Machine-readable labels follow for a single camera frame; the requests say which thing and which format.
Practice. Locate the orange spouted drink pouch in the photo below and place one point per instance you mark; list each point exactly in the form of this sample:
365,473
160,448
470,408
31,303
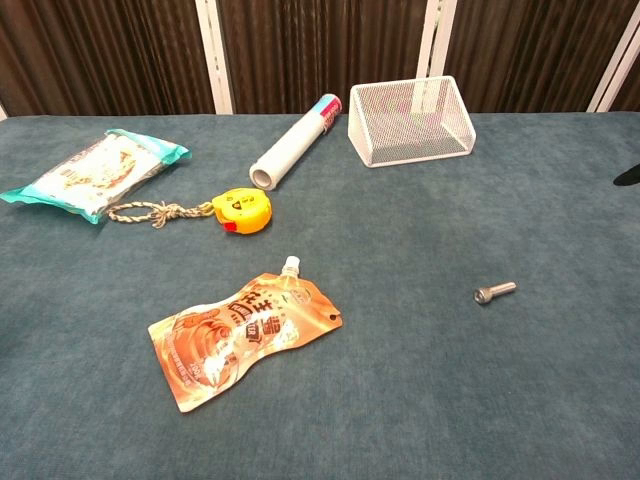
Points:
245,333

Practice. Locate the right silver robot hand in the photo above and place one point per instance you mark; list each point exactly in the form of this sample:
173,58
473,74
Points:
631,176

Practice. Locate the white partition frame post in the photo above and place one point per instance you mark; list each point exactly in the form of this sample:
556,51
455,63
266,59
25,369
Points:
215,55
432,37
616,65

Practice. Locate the blue green table cloth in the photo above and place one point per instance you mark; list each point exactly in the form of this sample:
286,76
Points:
380,380

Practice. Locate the white plastic wrap roll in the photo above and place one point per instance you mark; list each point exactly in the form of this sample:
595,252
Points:
295,142

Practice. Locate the teal white snack package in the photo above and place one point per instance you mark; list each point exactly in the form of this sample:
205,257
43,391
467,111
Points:
95,175

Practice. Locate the yellow tape measure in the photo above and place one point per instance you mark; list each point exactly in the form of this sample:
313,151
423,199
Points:
242,210

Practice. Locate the silver metal bolt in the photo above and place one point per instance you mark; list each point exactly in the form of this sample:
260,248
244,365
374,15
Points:
492,290

